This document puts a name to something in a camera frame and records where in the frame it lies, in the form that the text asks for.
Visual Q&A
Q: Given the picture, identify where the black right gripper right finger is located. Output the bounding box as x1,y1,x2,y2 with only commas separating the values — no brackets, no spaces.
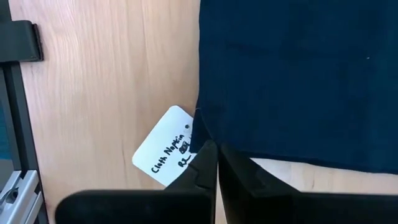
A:
218,142,398,224

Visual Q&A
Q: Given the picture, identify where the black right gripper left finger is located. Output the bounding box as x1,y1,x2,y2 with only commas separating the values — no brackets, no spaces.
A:
54,139,219,224

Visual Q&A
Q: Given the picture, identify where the white handwritten paper tag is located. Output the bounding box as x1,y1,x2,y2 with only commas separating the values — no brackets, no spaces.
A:
131,105,198,187

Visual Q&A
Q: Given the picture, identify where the navy blue towel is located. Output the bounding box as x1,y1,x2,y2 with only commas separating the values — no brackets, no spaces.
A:
188,0,398,175

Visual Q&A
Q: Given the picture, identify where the silver aluminium extrusion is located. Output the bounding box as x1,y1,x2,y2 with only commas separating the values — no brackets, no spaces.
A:
0,169,44,224

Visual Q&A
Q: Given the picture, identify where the black aluminium table frame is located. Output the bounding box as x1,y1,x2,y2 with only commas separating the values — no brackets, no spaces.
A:
0,0,50,224

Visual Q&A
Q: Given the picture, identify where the black rail clamp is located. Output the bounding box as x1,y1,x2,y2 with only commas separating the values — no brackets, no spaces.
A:
0,19,44,63

